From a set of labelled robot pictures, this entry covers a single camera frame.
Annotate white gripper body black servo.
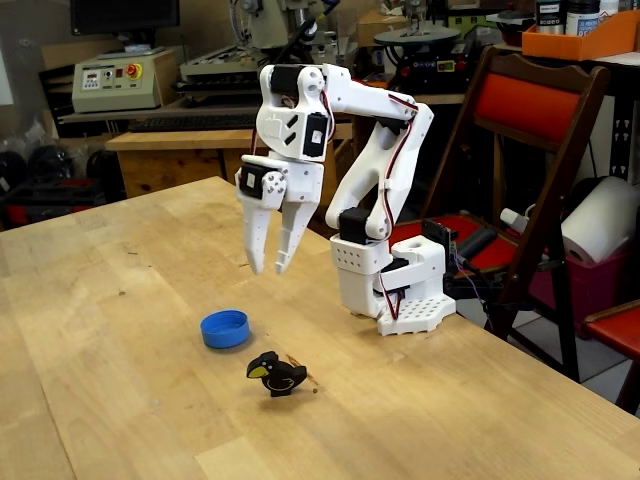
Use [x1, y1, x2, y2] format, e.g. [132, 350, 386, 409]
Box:
[234, 154, 325, 204]

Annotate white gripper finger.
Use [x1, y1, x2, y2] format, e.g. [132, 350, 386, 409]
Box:
[274, 198, 318, 275]
[236, 172, 289, 276]

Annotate black wooden bird toy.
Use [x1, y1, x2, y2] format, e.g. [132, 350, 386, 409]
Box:
[245, 350, 309, 399]

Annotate cardboard box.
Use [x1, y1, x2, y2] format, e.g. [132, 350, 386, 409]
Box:
[355, 8, 409, 47]

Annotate beige control box red button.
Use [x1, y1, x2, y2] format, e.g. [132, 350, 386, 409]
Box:
[71, 47, 181, 114]

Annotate orange tray box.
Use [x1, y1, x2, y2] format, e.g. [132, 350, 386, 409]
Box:
[521, 9, 640, 62]

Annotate blue plastic lid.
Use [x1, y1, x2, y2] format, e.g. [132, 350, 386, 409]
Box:
[200, 309, 251, 350]

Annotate black keyboard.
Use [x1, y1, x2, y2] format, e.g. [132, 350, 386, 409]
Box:
[128, 113, 259, 134]

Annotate wooden workbench cabinet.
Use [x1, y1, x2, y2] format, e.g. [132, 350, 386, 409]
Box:
[105, 122, 361, 236]

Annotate black controller board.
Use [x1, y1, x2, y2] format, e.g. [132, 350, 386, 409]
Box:
[422, 217, 459, 254]

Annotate grey milling machine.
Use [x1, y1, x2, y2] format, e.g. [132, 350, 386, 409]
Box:
[174, 0, 366, 109]

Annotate black round spool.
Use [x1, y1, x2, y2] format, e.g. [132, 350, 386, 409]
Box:
[0, 149, 29, 189]
[85, 148, 119, 182]
[28, 144, 76, 181]

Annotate wooden bench board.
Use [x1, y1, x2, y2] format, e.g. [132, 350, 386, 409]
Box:
[417, 91, 469, 108]

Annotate black scroll saw machine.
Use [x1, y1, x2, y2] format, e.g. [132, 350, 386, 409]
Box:
[373, 25, 482, 96]

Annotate black cylinder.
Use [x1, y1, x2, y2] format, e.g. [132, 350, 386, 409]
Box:
[457, 224, 497, 259]

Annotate black and red crate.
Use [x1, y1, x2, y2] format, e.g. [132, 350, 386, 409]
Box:
[0, 177, 109, 229]

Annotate white power plug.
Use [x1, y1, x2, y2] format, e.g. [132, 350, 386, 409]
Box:
[499, 207, 530, 234]

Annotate wooden folding chair red cushions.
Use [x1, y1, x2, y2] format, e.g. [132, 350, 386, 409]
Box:
[388, 45, 612, 384]

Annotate black computer monitor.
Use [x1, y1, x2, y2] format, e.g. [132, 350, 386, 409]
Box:
[69, 0, 181, 37]

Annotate white board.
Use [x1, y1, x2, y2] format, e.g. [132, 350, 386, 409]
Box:
[0, 49, 14, 106]

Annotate black can grey label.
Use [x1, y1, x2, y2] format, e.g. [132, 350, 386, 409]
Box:
[535, 0, 565, 35]

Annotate white paper towel roll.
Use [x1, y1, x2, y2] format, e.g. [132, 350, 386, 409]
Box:
[560, 175, 640, 266]

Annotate pink plastic bin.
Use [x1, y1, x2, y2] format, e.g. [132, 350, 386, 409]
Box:
[528, 249, 636, 341]

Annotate white can blue label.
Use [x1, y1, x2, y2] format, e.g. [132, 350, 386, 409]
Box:
[566, 0, 601, 37]

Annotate wooden chair red seat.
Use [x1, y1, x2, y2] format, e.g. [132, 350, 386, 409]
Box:
[582, 299, 640, 416]

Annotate purple and black wire bundle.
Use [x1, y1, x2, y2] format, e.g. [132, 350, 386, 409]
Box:
[444, 249, 497, 331]

